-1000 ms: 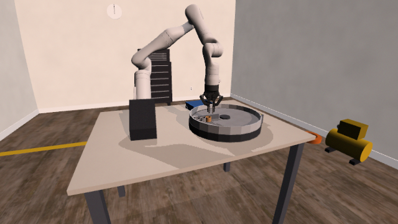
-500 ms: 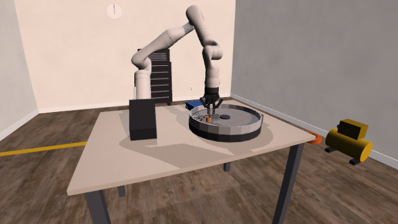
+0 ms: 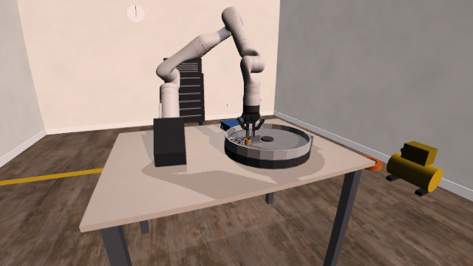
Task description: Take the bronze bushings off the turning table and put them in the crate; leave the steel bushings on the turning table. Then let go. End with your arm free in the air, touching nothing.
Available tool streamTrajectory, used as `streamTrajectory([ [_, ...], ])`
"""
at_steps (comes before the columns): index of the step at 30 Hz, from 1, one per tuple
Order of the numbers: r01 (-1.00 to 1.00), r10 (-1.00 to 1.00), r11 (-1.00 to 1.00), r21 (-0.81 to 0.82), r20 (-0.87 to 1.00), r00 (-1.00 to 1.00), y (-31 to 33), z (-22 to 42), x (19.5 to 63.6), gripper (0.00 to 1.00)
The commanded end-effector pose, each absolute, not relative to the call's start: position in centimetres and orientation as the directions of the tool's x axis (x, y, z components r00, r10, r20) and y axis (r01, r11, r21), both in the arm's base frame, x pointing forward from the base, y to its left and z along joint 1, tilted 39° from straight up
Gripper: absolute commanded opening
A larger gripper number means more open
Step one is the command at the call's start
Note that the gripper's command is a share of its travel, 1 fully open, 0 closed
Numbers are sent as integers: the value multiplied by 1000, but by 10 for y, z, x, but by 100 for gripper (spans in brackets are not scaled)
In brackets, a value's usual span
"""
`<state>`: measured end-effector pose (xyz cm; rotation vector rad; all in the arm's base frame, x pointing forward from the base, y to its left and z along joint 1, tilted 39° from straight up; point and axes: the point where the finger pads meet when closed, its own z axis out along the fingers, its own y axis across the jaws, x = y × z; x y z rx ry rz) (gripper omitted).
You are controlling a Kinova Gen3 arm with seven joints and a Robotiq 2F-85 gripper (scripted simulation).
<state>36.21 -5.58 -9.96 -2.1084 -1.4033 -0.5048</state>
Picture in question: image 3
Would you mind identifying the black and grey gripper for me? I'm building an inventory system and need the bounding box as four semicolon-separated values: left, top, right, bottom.
237;105;265;139

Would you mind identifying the blue crate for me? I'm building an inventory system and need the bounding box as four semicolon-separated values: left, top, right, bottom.
221;119;246;131

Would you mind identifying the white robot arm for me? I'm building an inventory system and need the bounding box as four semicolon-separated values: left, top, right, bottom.
156;7;265;118

